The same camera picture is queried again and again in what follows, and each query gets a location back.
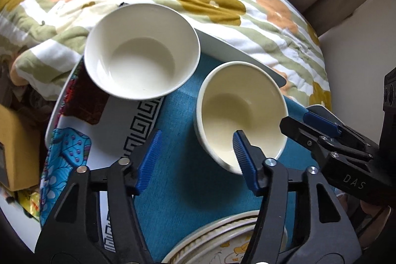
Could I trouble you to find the white plate with dark rim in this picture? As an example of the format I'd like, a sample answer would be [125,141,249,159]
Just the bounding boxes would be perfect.
[161,210,288,264]

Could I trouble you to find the white bowl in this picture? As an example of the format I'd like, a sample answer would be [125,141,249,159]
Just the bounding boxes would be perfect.
[84,2,201,99]

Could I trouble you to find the cream bowl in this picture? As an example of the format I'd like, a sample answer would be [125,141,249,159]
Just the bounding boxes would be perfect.
[194,61,289,175]

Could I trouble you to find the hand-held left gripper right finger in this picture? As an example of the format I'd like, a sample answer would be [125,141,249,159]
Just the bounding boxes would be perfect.
[232,129,363,264]

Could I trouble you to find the blue mat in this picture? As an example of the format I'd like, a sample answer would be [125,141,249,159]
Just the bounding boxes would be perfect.
[133,54,313,263]

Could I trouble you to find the patterned box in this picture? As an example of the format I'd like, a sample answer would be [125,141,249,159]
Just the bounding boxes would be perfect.
[39,57,166,252]

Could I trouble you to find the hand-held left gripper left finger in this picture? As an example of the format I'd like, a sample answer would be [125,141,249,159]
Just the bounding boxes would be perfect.
[34,129,163,264]

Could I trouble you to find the yellow bear plate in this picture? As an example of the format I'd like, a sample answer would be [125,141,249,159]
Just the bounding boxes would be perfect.
[198,233,288,264]

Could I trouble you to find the person's right hand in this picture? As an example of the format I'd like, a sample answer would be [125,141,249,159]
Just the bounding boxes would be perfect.
[340,193,395,252]

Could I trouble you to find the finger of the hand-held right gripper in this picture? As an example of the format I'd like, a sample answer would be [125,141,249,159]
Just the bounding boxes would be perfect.
[279,116,373,166]
[302,111,379,150]

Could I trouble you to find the yellow box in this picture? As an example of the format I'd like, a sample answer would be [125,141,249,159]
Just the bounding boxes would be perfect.
[0,103,42,192]

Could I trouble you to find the yellow packet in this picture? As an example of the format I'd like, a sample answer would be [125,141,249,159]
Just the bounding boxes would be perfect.
[17,190,41,218]

